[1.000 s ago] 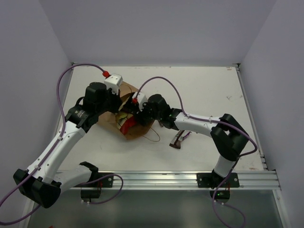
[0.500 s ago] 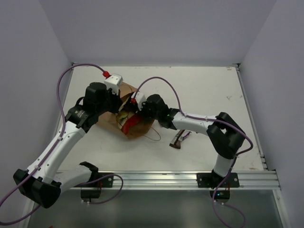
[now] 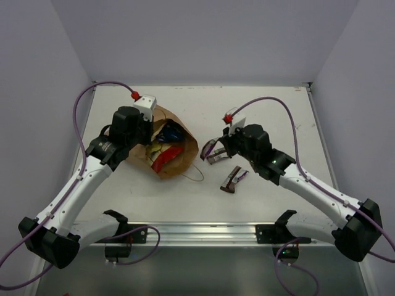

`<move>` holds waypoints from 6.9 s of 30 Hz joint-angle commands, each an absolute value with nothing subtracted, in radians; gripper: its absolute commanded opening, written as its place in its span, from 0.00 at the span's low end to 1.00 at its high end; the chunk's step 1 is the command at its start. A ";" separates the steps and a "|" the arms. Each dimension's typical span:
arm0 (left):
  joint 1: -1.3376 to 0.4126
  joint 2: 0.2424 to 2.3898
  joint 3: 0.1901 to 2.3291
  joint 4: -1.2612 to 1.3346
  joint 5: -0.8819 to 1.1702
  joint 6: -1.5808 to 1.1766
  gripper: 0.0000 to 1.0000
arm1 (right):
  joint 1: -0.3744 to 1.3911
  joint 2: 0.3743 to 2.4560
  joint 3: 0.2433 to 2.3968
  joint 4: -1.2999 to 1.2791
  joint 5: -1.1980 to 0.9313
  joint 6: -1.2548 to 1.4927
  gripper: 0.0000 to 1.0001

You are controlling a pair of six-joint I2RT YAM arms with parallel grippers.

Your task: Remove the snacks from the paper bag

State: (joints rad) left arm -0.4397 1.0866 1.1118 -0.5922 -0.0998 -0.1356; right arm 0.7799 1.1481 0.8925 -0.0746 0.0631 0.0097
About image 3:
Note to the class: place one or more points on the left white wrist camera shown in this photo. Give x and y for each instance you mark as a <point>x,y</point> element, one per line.
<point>146,105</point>

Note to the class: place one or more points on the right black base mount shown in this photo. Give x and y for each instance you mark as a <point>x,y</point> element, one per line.
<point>272,234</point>

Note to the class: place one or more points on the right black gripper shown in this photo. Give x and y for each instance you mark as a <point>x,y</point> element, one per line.
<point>226,140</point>

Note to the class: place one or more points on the brown chocolate bar wrapper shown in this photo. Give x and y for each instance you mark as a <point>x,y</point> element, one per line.
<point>217,155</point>

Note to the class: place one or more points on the blue snack bag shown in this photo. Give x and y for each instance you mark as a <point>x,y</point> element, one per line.
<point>170,134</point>

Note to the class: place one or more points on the aluminium front rail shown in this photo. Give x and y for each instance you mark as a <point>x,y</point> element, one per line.
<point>203,234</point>

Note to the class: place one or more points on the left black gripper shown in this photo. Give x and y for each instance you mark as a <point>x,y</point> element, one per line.
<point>148,130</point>

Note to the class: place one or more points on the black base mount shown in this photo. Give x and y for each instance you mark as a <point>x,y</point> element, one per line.
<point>272,234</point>
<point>137,237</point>

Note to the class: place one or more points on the yellow chip bag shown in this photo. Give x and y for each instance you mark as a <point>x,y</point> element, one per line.
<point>155,149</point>

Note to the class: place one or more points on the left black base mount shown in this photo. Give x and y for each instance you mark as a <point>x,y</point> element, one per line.
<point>137,237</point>

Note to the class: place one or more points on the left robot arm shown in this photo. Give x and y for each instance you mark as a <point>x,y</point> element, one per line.
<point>53,234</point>

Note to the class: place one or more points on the red chip bag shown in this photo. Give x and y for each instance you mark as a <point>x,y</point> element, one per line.
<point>164,157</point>

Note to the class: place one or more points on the purple brown candy wrapper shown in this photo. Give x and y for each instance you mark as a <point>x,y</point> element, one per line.
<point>207,148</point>

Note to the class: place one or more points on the brown paper bag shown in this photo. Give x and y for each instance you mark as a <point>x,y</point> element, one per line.
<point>180,164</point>

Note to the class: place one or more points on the brown purple chocolate bar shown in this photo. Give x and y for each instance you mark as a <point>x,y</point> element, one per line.
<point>236,175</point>

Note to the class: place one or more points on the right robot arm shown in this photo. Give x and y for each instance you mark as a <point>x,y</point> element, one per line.
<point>351,225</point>

